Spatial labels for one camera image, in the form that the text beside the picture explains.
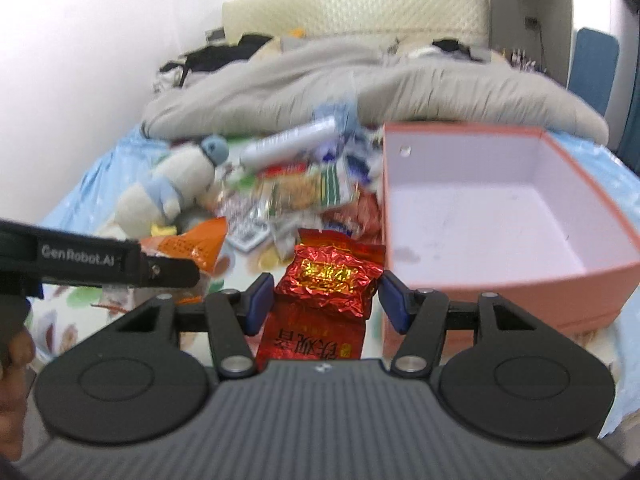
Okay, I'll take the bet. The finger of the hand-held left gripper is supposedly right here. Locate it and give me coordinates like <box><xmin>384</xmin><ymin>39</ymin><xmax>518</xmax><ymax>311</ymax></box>
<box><xmin>144</xmin><ymin>255</ymin><xmax>201</xmax><ymax>289</ymax></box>

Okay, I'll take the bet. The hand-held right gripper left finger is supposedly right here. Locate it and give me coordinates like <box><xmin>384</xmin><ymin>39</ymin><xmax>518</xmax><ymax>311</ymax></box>
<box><xmin>102</xmin><ymin>273</ymin><xmax>275</xmax><ymax>378</ymax></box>

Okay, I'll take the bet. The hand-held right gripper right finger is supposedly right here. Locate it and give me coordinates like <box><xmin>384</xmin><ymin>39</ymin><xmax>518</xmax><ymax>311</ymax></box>
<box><xmin>378</xmin><ymin>271</ymin><xmax>546</xmax><ymax>377</ymax></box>

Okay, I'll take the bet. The orange snack packet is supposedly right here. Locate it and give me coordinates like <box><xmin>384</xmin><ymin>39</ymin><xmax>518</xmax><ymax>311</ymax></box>
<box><xmin>139</xmin><ymin>216</ymin><xmax>229</xmax><ymax>277</ymax></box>

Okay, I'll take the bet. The shiny red foil snack packet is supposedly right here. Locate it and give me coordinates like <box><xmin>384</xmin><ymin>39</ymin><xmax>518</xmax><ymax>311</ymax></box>
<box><xmin>255</xmin><ymin>227</ymin><xmax>386</xmax><ymax>361</ymax></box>

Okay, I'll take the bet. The pink cardboard box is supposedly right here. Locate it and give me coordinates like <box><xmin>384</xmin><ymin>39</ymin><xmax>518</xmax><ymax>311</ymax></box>
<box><xmin>381</xmin><ymin>121</ymin><xmax>640</xmax><ymax>358</ymax></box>

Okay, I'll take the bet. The person's left hand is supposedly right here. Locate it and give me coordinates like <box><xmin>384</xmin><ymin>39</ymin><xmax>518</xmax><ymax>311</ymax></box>
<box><xmin>0</xmin><ymin>331</ymin><xmax>37</xmax><ymax>463</ymax></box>

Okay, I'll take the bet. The fruit printed bed sheet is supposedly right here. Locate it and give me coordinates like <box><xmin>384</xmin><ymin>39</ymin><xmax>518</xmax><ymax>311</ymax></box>
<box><xmin>22</xmin><ymin>120</ymin><xmax>640</xmax><ymax>441</ymax></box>

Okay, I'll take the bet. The plush duck toy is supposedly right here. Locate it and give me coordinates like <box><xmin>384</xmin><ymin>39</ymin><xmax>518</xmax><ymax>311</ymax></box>
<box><xmin>102</xmin><ymin>135</ymin><xmax>231</xmax><ymax>238</ymax></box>

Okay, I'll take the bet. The pile of mixed snack packets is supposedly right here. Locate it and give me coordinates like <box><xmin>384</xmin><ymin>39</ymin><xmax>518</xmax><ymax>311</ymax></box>
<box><xmin>210</xmin><ymin>97</ymin><xmax>388</xmax><ymax>263</ymax></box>

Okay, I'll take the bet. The white tube bottle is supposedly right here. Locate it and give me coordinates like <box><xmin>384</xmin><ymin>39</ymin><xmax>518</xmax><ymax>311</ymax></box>
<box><xmin>239</xmin><ymin>114</ymin><xmax>337</xmax><ymax>167</ymax></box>

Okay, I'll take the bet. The black clothing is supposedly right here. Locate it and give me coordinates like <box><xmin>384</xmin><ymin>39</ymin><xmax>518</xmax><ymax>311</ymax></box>
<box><xmin>431</xmin><ymin>37</ymin><xmax>490</xmax><ymax>64</ymax></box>
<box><xmin>159</xmin><ymin>33</ymin><xmax>275</xmax><ymax>87</ymax></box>

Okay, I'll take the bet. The grey duvet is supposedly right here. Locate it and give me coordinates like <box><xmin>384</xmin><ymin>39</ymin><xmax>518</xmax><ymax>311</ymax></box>
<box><xmin>140</xmin><ymin>40</ymin><xmax>610</xmax><ymax>145</ymax></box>

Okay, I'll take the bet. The cream quilted headboard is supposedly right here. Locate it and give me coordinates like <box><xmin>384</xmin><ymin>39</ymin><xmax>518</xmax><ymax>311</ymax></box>
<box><xmin>221</xmin><ymin>0</ymin><xmax>490</xmax><ymax>52</ymax></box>

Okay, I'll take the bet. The blue chair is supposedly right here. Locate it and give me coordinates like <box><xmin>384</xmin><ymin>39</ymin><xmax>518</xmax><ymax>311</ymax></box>
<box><xmin>569</xmin><ymin>26</ymin><xmax>622</xmax><ymax>117</ymax></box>

